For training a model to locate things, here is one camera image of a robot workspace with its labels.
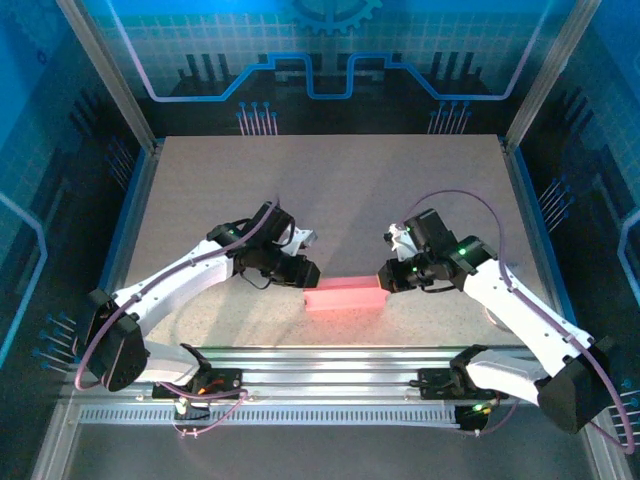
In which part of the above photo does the aluminium corner post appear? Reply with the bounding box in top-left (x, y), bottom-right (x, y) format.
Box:
top-left (54, 0), bottom-right (161, 154)
top-left (502, 0), bottom-right (604, 154)

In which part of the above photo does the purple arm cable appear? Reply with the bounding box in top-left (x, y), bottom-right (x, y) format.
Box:
top-left (399, 189), bottom-right (636, 455)
top-left (73, 197), bottom-right (281, 441)

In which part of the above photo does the blue-edged aluminium side rail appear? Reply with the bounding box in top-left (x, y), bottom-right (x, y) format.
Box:
top-left (74, 142), bottom-right (166, 364)
top-left (502, 142), bottom-right (591, 364)

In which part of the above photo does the small black electronics board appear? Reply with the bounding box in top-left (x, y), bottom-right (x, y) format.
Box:
top-left (457, 402), bottom-right (499, 435)
top-left (172, 394), bottom-right (211, 421)

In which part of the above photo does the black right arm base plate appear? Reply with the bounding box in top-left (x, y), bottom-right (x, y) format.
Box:
top-left (417, 367), bottom-right (510, 401)

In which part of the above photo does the slotted grey cable duct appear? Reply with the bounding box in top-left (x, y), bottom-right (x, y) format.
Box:
top-left (77, 404), bottom-right (464, 426)

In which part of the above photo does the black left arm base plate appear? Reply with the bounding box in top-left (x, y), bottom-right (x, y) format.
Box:
top-left (152, 367), bottom-right (245, 400)

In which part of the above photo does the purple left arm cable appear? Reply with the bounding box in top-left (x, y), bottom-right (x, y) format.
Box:
top-left (73, 197), bottom-right (281, 441)

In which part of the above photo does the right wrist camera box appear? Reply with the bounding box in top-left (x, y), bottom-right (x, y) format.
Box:
top-left (383, 223), bottom-right (417, 262)

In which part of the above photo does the pink paper box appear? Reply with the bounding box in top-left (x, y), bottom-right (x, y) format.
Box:
top-left (303, 274), bottom-right (390, 314)

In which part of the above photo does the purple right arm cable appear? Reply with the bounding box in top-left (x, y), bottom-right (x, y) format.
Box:
top-left (399, 189), bottom-right (636, 455)

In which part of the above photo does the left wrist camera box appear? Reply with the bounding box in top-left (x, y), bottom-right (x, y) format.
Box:
top-left (287, 227), bottom-right (319, 252)

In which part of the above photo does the aluminium rail frame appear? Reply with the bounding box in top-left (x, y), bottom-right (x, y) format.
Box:
top-left (59, 344), bottom-right (601, 401)

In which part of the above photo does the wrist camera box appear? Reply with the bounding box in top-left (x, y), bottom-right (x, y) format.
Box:
top-left (383, 223), bottom-right (417, 262)
top-left (287, 227), bottom-right (319, 252)

